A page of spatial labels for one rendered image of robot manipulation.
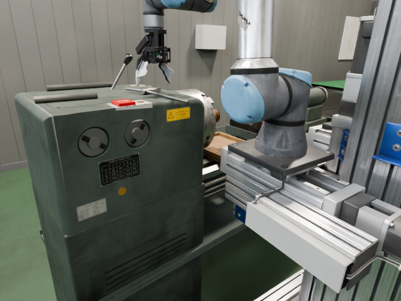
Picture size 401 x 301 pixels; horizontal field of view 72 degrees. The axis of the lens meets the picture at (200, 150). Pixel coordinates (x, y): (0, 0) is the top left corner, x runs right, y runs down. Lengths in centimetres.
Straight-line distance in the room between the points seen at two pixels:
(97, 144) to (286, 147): 57
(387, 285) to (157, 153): 81
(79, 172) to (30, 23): 294
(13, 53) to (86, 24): 86
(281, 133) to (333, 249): 32
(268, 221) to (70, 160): 59
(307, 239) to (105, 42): 355
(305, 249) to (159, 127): 63
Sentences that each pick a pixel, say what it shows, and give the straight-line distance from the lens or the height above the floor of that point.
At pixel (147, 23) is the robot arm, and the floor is 151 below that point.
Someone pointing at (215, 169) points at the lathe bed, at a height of 85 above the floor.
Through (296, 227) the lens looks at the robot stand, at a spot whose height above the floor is 107.
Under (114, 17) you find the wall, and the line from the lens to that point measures 395.
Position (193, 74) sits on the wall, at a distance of 447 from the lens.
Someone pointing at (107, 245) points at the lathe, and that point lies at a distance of 111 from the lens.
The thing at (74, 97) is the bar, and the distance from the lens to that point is 107.
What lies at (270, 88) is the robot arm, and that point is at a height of 136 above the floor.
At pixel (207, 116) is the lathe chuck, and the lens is 131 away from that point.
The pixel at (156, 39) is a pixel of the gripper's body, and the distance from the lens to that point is 107.
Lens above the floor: 145
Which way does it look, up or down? 21 degrees down
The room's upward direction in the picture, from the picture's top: 1 degrees clockwise
